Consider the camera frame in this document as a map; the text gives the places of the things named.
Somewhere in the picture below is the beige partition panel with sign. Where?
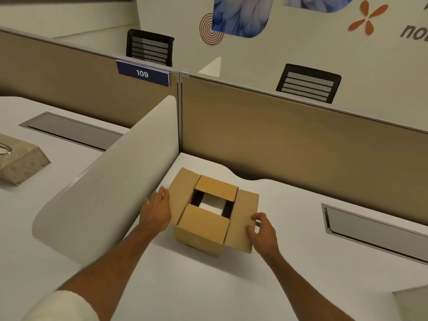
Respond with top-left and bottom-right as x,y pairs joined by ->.
0,26 -> 181,155

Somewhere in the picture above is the grey desk cable cover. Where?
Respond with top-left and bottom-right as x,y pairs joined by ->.
321,202 -> 428,266
18,111 -> 124,153

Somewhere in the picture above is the person's left hand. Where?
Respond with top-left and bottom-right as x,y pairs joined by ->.
139,186 -> 172,235

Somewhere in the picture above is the white curved desk divider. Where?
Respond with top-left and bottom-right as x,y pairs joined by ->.
31,95 -> 181,268

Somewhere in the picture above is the white item inside box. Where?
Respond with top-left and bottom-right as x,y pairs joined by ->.
199,193 -> 226,217

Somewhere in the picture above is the black mesh office chair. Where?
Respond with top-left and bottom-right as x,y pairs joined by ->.
275,63 -> 342,105
126,29 -> 175,68

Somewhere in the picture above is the blue flower wall decal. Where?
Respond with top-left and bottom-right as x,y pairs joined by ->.
211,0 -> 272,39
282,0 -> 358,14

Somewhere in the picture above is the beige textured pouch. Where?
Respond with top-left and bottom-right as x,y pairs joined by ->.
0,132 -> 52,187

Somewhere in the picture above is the person's right forearm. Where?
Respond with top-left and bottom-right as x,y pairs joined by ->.
259,252 -> 356,321

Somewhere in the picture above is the brown cardboard box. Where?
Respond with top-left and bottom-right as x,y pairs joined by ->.
167,167 -> 260,257

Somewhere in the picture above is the orange flower wall decal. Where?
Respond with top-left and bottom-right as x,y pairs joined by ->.
347,0 -> 389,36

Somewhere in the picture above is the orange spiral wall decal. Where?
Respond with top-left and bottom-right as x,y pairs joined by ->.
199,13 -> 225,46

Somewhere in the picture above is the blue number sign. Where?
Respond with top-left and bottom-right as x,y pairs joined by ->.
116,59 -> 171,88

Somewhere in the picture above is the long beige partition panel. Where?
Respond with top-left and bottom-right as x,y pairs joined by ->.
181,74 -> 428,228

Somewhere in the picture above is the silver partition post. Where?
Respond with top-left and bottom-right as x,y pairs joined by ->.
177,71 -> 184,155

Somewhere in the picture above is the person's right hand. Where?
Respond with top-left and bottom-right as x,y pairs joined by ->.
246,212 -> 280,260

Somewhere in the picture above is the person's left forearm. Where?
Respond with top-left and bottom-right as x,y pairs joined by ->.
55,227 -> 161,299

